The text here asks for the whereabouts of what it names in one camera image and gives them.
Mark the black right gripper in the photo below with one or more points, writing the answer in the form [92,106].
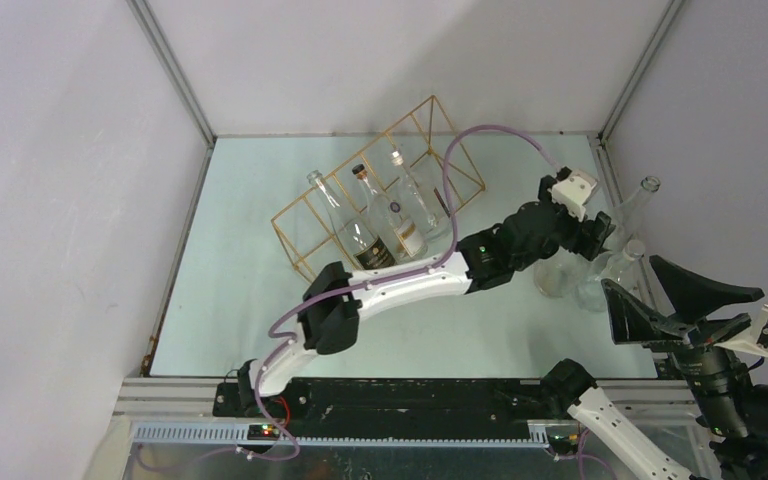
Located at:
[688,294]

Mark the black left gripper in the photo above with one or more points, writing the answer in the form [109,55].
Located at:
[593,241]

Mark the greenish bottle black label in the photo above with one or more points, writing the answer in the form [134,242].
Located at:
[627,217]

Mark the squat clear glass bottle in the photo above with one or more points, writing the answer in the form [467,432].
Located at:
[615,266]

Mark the clear bottle black cap front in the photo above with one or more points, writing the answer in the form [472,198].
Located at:
[557,276]

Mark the clear bottle silver cap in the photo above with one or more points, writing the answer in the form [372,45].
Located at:
[421,199]

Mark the clear bottle black cap white label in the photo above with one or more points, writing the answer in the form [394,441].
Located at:
[385,212]

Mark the clear bottle black gold label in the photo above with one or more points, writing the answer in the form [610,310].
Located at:
[364,246]

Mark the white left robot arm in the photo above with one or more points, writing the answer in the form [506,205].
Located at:
[327,320]

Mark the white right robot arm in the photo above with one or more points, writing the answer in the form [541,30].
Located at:
[727,424]

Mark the right circuit board with leds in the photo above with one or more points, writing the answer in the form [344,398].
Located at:
[566,445]

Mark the circuit board with leds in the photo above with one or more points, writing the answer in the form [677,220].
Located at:
[566,445]
[263,432]

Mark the left circuit board with leds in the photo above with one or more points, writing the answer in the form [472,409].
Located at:
[263,432]

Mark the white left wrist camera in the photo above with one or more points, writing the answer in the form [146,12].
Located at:
[573,189]

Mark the gold wire wine rack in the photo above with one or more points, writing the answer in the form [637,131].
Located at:
[422,135]

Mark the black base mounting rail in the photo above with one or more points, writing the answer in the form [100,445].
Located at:
[407,409]

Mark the aluminium frame profile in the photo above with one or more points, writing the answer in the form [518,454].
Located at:
[158,41]

